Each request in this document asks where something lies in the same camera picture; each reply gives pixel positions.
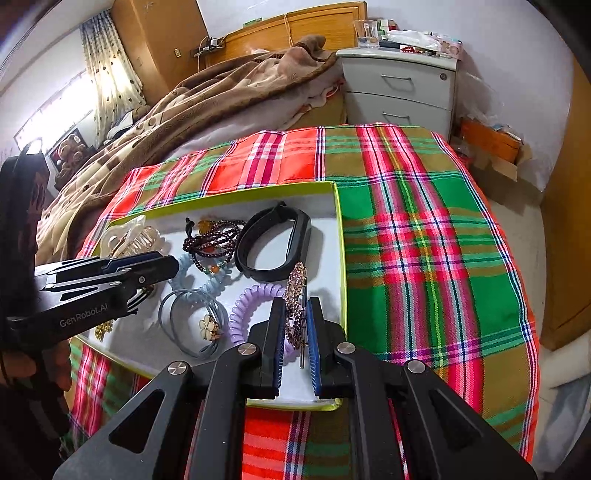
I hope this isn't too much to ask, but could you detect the light blue spiral hair tie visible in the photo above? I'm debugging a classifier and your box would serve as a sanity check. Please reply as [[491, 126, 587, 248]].
[[169, 253, 233, 301]]

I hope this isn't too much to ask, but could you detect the dark bead bracelet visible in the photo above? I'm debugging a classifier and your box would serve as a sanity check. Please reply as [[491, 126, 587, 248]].
[[181, 217, 247, 277]]

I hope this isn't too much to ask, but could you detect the gold chain jewelry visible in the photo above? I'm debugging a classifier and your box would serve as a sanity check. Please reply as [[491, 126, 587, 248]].
[[94, 320, 114, 342]]

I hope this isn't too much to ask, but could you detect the grey hair tie with flower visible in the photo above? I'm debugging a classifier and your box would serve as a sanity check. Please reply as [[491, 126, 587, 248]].
[[157, 288, 230, 361]]

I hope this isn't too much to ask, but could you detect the purple spiral hair tie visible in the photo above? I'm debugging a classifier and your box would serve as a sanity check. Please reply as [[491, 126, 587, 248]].
[[227, 282, 299, 365]]

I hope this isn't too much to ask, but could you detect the rhinestone hair clip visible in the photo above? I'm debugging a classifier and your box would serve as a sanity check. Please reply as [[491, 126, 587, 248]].
[[283, 261, 307, 368]]

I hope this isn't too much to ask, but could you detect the left hand holding gripper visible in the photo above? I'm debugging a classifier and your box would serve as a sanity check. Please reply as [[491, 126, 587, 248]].
[[1, 341, 72, 392]]

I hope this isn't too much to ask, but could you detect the beige claw hair clip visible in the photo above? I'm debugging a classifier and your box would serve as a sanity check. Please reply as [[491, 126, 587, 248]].
[[98, 215, 170, 259]]

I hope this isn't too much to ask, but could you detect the black wristband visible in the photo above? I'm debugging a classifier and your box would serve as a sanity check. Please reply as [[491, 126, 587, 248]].
[[235, 201, 311, 283]]

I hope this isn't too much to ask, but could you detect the yellow-green shallow box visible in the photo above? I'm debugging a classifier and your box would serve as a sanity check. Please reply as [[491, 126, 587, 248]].
[[75, 180, 349, 412]]

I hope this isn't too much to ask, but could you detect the teddy bear picture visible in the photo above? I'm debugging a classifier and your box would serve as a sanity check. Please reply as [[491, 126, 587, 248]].
[[49, 128, 89, 172]]

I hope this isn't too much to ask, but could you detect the plaid red green cloth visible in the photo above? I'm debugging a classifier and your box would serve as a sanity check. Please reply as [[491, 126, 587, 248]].
[[66, 121, 541, 480]]

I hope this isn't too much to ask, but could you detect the spotted curtain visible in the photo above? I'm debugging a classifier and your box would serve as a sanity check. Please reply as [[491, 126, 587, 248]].
[[79, 10, 146, 146]]

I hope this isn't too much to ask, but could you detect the brown patterned blanket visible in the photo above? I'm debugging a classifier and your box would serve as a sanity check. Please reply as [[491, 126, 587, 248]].
[[35, 35, 337, 265]]

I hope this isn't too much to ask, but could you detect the wooden wardrobe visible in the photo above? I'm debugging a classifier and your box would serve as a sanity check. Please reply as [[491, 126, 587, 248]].
[[110, 0, 207, 105]]

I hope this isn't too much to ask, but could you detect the grey bedside cabinet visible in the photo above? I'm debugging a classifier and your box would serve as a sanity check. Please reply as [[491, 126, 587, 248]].
[[337, 48, 459, 138]]

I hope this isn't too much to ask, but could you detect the orange cardboard box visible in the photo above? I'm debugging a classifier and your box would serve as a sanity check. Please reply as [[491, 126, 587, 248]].
[[458, 118, 533, 181]]

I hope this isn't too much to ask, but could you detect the wooden headboard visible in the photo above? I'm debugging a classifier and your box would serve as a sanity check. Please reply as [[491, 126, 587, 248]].
[[200, 1, 368, 67]]

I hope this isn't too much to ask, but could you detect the clutter on cabinet top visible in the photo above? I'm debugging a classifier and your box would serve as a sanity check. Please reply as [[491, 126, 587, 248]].
[[353, 19, 464, 60]]

